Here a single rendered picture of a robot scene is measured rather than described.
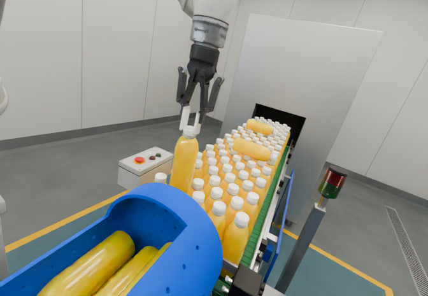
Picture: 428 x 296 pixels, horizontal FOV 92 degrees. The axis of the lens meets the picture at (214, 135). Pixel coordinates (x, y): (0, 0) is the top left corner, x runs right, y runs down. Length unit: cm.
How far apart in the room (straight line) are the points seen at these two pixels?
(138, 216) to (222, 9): 53
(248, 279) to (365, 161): 428
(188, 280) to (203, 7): 53
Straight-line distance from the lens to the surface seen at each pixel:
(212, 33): 53
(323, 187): 83
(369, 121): 463
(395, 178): 492
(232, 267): 70
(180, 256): 39
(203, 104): 56
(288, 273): 106
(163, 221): 53
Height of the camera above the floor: 150
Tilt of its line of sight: 19 degrees down
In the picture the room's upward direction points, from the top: 13 degrees clockwise
